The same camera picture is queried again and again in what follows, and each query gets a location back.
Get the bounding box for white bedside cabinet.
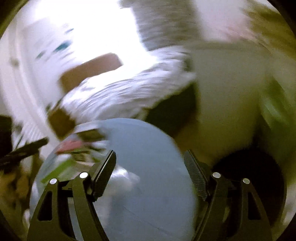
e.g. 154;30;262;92
175;42;269;164

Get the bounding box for white patterned bed quilt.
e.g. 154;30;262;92
26;45;197;137

